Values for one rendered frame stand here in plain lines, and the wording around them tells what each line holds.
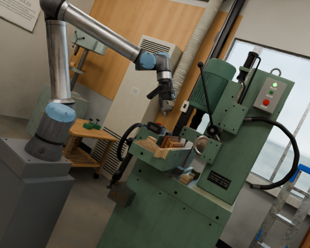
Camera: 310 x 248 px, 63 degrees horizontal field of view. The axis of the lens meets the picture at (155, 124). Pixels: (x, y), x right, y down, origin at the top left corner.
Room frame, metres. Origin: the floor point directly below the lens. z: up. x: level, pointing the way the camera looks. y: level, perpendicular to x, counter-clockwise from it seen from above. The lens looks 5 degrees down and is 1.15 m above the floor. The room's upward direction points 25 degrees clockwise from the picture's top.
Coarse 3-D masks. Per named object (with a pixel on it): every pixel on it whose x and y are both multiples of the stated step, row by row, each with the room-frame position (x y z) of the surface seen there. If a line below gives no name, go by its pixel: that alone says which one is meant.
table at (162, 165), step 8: (136, 144) 1.27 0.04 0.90; (128, 152) 1.28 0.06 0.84; (136, 152) 1.26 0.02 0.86; (144, 152) 1.25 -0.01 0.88; (152, 152) 1.24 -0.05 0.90; (144, 160) 1.24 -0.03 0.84; (152, 160) 1.23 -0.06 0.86; (160, 160) 1.21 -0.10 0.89; (168, 160) 1.22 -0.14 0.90; (176, 160) 1.36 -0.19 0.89; (184, 160) 1.53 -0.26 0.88; (160, 168) 1.21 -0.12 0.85; (168, 168) 1.28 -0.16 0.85
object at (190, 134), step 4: (184, 128) 1.55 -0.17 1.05; (188, 128) 1.54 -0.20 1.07; (184, 132) 1.54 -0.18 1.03; (188, 132) 1.54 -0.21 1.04; (192, 132) 1.53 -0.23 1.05; (196, 132) 1.52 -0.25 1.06; (184, 136) 1.54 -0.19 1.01; (188, 136) 1.53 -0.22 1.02; (192, 136) 1.52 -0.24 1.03; (188, 140) 1.53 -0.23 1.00; (192, 140) 1.52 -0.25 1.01
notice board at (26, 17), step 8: (0, 0) 3.11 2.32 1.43; (8, 0) 3.17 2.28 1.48; (16, 0) 3.25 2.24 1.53; (24, 0) 3.32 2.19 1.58; (32, 0) 3.41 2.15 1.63; (0, 8) 3.13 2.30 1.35; (8, 8) 3.20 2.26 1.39; (16, 8) 3.28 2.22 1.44; (24, 8) 3.35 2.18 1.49; (32, 8) 3.44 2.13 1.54; (40, 8) 3.52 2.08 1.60; (0, 16) 3.16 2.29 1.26; (8, 16) 3.23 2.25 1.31; (16, 16) 3.30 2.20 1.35; (24, 16) 3.38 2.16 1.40; (32, 16) 3.47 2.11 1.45; (16, 24) 3.34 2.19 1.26; (24, 24) 3.41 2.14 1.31; (32, 24) 3.50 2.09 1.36; (32, 32) 3.54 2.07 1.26
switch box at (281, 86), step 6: (270, 78) 1.30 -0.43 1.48; (264, 84) 1.31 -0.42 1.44; (270, 84) 1.30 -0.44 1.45; (282, 84) 1.28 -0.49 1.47; (264, 90) 1.30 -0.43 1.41; (276, 90) 1.28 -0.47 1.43; (282, 90) 1.27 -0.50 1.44; (258, 96) 1.31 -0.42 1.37; (264, 96) 1.30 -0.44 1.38; (276, 96) 1.28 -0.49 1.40; (258, 102) 1.30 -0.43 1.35; (270, 102) 1.28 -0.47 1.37; (276, 102) 1.27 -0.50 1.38; (258, 108) 1.31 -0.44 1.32; (264, 108) 1.29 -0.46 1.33; (270, 108) 1.28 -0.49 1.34; (270, 114) 1.32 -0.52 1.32
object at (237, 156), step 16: (256, 80) 1.38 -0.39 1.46; (288, 80) 1.33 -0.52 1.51; (256, 96) 1.37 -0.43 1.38; (256, 112) 1.36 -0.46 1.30; (240, 128) 1.37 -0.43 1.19; (256, 128) 1.34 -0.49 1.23; (224, 144) 1.38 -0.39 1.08; (240, 144) 1.36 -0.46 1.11; (256, 144) 1.33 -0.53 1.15; (224, 160) 1.37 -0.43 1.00; (240, 160) 1.34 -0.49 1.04; (224, 176) 1.36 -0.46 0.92; (240, 176) 1.33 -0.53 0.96; (224, 192) 1.34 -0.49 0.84
